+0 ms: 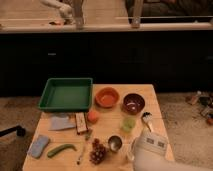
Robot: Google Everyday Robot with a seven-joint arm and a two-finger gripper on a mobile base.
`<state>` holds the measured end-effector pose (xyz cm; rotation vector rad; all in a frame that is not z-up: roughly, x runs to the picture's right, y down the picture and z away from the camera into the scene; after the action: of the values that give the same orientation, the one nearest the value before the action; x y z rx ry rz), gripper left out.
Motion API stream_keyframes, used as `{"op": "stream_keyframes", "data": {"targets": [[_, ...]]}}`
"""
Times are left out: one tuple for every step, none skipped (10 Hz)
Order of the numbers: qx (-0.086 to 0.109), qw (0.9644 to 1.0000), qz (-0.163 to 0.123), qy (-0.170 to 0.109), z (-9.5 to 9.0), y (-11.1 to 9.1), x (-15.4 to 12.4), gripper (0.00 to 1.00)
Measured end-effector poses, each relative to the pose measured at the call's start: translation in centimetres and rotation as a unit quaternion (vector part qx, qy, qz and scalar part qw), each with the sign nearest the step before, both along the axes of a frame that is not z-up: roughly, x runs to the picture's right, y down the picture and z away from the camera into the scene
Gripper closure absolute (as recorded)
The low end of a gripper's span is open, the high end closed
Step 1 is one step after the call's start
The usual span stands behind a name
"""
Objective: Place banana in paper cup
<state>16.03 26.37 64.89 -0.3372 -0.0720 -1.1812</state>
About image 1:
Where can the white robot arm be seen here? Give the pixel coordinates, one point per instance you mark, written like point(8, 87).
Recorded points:
point(147, 152)

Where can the green paper cup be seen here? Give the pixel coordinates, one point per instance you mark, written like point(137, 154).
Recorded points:
point(128, 124)

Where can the small metal cup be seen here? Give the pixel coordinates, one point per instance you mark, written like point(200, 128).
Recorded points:
point(115, 143)

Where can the orange bowl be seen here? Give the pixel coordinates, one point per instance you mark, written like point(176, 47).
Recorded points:
point(107, 97)

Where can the dark brown bowl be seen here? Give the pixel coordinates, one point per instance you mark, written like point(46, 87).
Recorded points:
point(133, 103)

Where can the orange round fruit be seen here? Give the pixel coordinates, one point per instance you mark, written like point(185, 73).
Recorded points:
point(93, 116)

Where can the brown rectangular box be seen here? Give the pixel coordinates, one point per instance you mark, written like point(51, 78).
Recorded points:
point(81, 123)

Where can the green plastic tray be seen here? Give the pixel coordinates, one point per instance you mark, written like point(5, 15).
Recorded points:
point(67, 95)

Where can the black dish brush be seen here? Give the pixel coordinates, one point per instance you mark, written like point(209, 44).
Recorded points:
point(147, 118)

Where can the small green item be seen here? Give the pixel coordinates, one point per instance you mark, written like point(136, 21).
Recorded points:
point(88, 135)

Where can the grey cloth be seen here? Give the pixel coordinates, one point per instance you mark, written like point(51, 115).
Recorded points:
point(62, 122)

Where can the bunch of red grapes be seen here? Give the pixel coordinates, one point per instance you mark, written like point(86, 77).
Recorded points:
point(98, 153)

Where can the white pen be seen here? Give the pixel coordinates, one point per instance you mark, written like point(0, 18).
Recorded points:
point(79, 160)

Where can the blue sponge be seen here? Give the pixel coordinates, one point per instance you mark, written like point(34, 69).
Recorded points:
point(38, 145)

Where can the black object at left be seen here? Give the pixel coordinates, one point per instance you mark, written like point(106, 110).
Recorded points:
point(19, 130)

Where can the clutter on floor right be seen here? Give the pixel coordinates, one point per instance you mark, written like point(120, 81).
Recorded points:
point(206, 101)

